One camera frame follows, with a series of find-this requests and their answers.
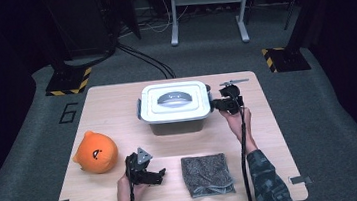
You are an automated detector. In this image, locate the grey transparent storage box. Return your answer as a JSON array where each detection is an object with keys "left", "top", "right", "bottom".
[{"left": 134, "top": 83, "right": 218, "bottom": 139}]

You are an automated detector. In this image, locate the grey fluffy towel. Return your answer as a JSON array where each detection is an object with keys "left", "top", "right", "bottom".
[{"left": 179, "top": 151, "right": 237, "bottom": 200}]

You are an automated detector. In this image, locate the orange plush toy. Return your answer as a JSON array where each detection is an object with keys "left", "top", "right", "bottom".
[{"left": 69, "top": 127, "right": 122, "bottom": 177}]

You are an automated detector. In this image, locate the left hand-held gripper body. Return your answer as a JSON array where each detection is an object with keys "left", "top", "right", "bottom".
[{"left": 123, "top": 146, "right": 156, "bottom": 187}]

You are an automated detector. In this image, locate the black floor cable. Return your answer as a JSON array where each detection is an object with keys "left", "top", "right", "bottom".
[
  {"left": 115, "top": 40, "right": 172, "bottom": 84},
  {"left": 116, "top": 38, "right": 177, "bottom": 84}
]

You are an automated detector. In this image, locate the black yellow striped stand base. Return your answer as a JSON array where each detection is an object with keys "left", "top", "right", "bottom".
[
  {"left": 43, "top": 66, "right": 95, "bottom": 98},
  {"left": 261, "top": 44, "right": 312, "bottom": 75}
]

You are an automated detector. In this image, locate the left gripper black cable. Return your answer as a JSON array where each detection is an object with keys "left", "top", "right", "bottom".
[{"left": 122, "top": 155, "right": 139, "bottom": 201}]

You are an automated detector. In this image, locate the white floor cable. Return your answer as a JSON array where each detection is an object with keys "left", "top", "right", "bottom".
[{"left": 142, "top": 0, "right": 193, "bottom": 36}]

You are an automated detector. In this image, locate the black cabinet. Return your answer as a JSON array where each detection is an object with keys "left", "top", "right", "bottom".
[{"left": 43, "top": 0, "right": 119, "bottom": 62}]

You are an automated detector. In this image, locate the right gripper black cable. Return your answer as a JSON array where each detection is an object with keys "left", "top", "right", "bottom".
[{"left": 232, "top": 88, "right": 255, "bottom": 201}]

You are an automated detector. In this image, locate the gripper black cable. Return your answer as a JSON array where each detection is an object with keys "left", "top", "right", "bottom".
[
  {"left": 232, "top": 88, "right": 255, "bottom": 201},
  {"left": 122, "top": 155, "right": 139, "bottom": 201}
]

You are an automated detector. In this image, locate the white box lid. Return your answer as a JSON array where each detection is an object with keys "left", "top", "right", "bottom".
[{"left": 137, "top": 78, "right": 214, "bottom": 127}]

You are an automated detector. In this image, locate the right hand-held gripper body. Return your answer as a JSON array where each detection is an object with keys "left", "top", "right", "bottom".
[{"left": 218, "top": 78, "right": 253, "bottom": 116}]

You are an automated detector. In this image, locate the person's right hand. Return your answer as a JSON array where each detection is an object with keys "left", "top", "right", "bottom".
[{"left": 219, "top": 106, "right": 259, "bottom": 158}]

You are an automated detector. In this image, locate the person's left hand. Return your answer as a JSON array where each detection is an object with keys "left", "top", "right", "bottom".
[{"left": 113, "top": 170, "right": 152, "bottom": 201}]

